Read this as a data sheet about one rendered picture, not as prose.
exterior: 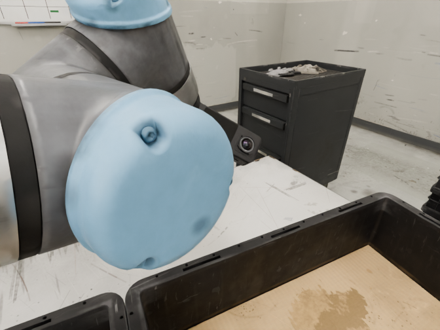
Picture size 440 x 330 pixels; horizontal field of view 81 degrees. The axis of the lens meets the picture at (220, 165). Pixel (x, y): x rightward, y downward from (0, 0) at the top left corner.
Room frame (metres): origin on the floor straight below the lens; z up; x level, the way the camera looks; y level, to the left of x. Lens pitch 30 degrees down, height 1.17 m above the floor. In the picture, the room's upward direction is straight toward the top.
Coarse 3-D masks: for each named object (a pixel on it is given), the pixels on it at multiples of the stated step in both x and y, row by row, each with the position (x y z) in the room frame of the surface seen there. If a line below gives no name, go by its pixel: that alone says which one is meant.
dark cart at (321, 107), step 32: (288, 64) 1.86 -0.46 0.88; (320, 64) 1.86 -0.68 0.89; (256, 96) 1.53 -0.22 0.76; (288, 96) 1.32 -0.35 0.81; (320, 96) 1.40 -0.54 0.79; (352, 96) 1.57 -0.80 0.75; (256, 128) 1.52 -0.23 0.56; (288, 128) 1.28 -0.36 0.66; (320, 128) 1.43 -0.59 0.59; (288, 160) 1.29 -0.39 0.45; (320, 160) 1.47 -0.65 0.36
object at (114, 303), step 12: (84, 300) 0.15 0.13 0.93; (96, 300) 0.15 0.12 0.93; (108, 300) 0.15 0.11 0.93; (120, 300) 0.15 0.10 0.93; (60, 312) 0.14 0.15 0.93; (72, 312) 0.14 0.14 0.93; (84, 312) 0.14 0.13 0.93; (120, 312) 0.14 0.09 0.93; (24, 324) 0.13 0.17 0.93; (36, 324) 0.13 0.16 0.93; (48, 324) 0.13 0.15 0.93; (60, 324) 0.13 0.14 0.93; (120, 324) 0.13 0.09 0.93
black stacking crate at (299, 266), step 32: (352, 224) 0.29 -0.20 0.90; (384, 224) 0.31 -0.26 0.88; (416, 224) 0.27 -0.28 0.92; (256, 256) 0.22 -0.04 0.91; (288, 256) 0.24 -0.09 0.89; (320, 256) 0.27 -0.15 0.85; (384, 256) 0.29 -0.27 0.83; (416, 256) 0.26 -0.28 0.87; (160, 288) 0.17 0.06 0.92; (192, 288) 0.18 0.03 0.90; (224, 288) 0.20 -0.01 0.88; (256, 288) 0.22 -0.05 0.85; (160, 320) 0.17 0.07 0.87; (192, 320) 0.18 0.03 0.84
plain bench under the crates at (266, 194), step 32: (256, 160) 0.85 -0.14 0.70; (256, 192) 0.65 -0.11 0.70; (288, 192) 0.65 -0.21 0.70; (320, 192) 0.65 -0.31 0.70; (224, 224) 0.51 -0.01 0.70; (256, 224) 0.51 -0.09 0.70; (288, 224) 0.51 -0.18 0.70; (32, 256) 0.40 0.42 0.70; (64, 256) 0.40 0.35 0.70; (96, 256) 0.40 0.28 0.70; (192, 256) 0.40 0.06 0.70; (0, 288) 0.32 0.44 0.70; (32, 288) 0.32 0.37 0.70; (64, 288) 0.32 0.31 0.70; (96, 288) 0.32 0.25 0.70; (128, 288) 0.32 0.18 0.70; (0, 320) 0.26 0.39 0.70
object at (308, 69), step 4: (300, 64) 1.79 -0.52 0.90; (308, 64) 1.78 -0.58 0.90; (292, 68) 1.73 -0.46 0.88; (296, 68) 1.72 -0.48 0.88; (300, 68) 1.70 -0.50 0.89; (304, 68) 1.75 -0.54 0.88; (308, 68) 1.72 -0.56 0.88; (312, 68) 1.73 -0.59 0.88; (316, 68) 1.69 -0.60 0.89; (320, 68) 1.73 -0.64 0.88; (304, 72) 1.65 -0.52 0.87; (308, 72) 1.65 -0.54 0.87; (312, 72) 1.65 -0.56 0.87; (316, 72) 1.66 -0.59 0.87; (320, 72) 1.67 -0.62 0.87
